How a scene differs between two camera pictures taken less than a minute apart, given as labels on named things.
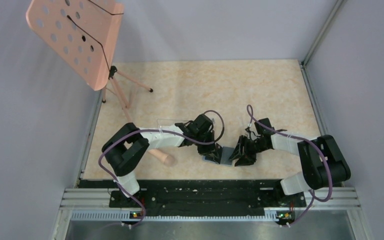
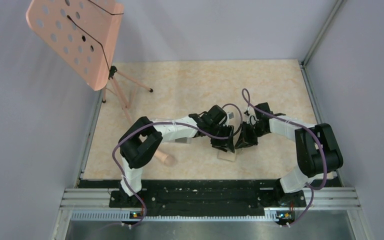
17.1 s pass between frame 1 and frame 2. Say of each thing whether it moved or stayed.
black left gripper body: moved
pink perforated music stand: stayed
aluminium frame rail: stayed
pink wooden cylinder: stayed
